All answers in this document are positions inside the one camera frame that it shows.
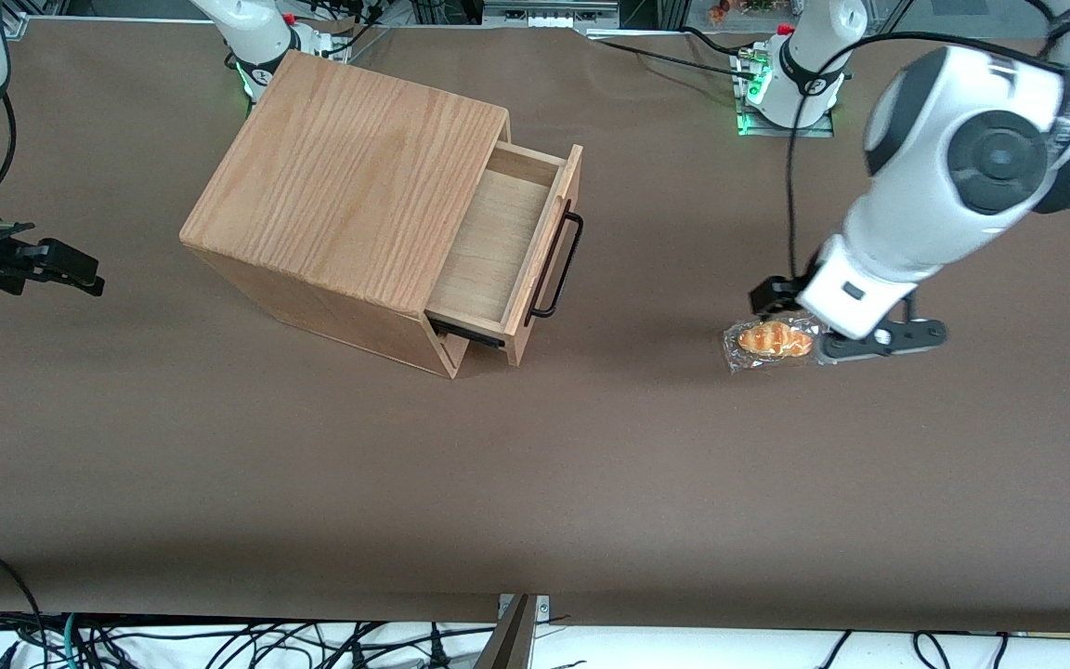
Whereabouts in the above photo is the large table cover mat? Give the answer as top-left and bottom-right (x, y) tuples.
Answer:
(0, 17), (1070, 635)

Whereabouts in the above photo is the small metal edge bracket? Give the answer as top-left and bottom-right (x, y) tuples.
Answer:
(498, 595), (551, 626)

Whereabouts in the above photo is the dark grey left wrist camera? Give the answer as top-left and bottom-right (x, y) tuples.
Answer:
(816, 319), (948, 362)

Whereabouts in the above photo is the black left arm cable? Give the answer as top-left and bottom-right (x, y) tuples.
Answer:
(784, 32), (1070, 280)

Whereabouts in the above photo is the wooden drawer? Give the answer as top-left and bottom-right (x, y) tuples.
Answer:
(424, 139), (584, 366)

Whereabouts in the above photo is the wooden drawer cabinet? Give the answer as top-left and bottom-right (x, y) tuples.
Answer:
(179, 50), (511, 380)

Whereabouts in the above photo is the black cable on mat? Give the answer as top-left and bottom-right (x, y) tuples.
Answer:
(581, 26), (750, 77)

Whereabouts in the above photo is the aluminium frame crossbar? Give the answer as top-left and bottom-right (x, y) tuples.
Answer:
(483, 0), (621, 29)

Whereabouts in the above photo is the brown slanted post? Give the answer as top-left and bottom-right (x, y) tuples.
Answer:
(474, 595), (537, 669)

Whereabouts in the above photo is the black metal drawer handle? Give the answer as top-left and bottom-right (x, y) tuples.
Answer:
(524, 210), (584, 320)

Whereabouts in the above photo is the plastic wrapped bread roll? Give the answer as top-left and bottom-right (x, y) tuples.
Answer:
(723, 311), (839, 374)

